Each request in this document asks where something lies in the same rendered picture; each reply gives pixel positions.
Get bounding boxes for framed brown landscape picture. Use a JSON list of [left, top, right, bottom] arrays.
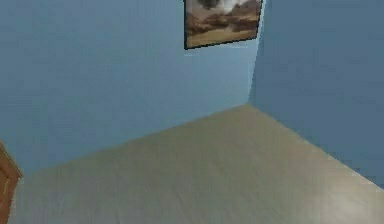
[[183, 0, 264, 51]]

